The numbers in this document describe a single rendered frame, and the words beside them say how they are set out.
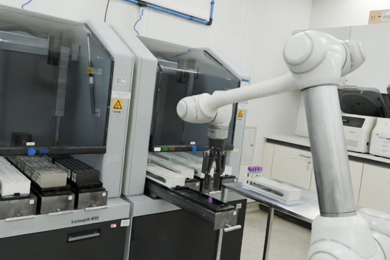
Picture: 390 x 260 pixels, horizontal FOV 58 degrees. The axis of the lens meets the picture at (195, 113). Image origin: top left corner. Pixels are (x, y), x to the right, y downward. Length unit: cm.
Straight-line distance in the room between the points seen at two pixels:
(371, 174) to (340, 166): 260
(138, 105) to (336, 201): 106
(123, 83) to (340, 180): 107
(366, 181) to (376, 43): 139
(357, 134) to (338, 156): 263
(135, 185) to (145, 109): 39
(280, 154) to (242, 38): 138
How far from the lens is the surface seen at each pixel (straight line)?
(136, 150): 180
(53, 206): 159
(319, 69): 109
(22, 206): 155
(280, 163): 417
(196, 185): 198
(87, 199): 164
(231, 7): 379
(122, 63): 172
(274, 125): 442
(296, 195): 179
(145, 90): 178
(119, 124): 173
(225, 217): 155
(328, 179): 108
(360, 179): 373
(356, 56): 125
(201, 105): 141
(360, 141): 370
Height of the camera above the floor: 128
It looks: 3 degrees down
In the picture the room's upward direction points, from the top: 6 degrees clockwise
